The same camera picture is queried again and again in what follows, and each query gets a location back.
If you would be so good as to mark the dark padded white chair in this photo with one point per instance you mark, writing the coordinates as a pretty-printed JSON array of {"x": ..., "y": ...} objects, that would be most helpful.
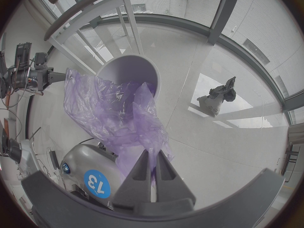
[{"x": 133, "y": 27}]

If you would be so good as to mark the clear printed wrapper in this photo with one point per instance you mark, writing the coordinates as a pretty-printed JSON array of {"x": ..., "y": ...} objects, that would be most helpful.
[{"x": 211, "y": 106}]

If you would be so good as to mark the white trash bin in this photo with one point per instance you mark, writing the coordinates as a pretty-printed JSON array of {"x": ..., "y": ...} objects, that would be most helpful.
[{"x": 128, "y": 68}]

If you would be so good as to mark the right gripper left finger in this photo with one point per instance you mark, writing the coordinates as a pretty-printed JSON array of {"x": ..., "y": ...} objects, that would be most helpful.
[{"x": 131, "y": 193}]

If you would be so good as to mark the purple plastic bag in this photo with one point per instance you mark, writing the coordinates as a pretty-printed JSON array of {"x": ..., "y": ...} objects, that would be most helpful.
[{"x": 106, "y": 108}]

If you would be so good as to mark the dark small table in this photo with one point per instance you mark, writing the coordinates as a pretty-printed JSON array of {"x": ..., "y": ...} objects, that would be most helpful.
[{"x": 291, "y": 155}]

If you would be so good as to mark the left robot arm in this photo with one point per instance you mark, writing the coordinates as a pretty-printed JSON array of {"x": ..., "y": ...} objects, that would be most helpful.
[{"x": 22, "y": 53}]

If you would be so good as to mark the black plastic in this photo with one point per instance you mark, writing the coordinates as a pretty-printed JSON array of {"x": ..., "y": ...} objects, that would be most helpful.
[{"x": 225, "y": 91}]

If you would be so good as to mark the white curtain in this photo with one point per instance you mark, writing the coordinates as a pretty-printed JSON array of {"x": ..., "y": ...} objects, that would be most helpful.
[{"x": 295, "y": 134}]

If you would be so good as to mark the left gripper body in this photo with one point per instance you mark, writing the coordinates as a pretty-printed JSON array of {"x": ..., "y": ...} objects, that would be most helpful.
[{"x": 44, "y": 79}]

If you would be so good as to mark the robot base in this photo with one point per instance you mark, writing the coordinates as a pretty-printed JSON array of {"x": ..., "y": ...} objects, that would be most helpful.
[{"x": 80, "y": 158}]

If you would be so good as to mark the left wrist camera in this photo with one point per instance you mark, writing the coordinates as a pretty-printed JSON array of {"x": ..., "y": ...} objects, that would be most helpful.
[{"x": 40, "y": 58}]

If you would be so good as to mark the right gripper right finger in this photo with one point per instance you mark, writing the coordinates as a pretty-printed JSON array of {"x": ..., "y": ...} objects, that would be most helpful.
[{"x": 175, "y": 191}]

